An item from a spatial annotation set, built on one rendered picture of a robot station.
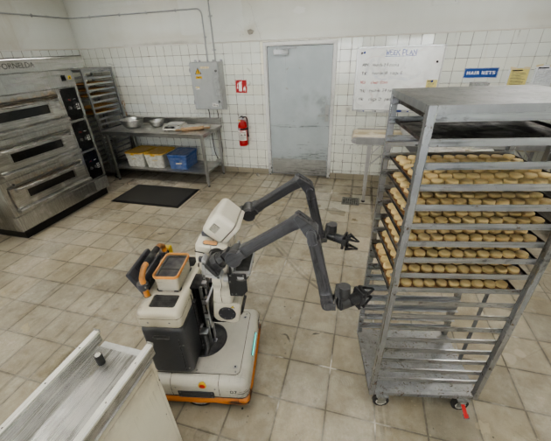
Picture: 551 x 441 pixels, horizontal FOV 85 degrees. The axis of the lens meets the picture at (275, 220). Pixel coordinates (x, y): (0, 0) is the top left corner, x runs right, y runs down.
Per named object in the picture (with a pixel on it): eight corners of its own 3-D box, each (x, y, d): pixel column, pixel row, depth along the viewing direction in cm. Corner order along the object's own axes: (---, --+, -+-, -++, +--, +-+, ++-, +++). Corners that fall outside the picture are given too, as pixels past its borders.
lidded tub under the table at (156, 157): (145, 167, 537) (142, 153, 524) (160, 159, 576) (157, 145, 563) (164, 169, 528) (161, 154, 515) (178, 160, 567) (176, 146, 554)
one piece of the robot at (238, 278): (223, 297, 168) (218, 266, 157) (232, 265, 192) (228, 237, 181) (251, 297, 167) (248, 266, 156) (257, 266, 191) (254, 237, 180)
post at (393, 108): (357, 334, 226) (394, 88, 141) (356, 331, 228) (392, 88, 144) (361, 334, 226) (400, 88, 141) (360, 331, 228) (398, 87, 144)
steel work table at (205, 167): (115, 179, 553) (98, 125, 504) (141, 166, 613) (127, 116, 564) (210, 187, 507) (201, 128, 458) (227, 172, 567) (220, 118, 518)
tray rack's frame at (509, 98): (367, 404, 190) (431, 106, 101) (355, 337, 234) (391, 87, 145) (474, 409, 185) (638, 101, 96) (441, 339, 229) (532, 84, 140)
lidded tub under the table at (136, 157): (126, 166, 547) (122, 152, 534) (143, 157, 586) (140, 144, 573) (144, 167, 537) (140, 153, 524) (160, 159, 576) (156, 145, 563)
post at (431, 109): (369, 395, 187) (429, 105, 102) (368, 389, 190) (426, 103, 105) (373, 395, 187) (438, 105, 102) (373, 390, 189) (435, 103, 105)
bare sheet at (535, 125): (424, 145, 113) (425, 141, 112) (395, 122, 148) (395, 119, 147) (596, 143, 108) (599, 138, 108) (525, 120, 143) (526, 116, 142)
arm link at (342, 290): (324, 298, 149) (323, 310, 141) (324, 278, 145) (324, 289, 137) (348, 300, 147) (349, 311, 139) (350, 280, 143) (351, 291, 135)
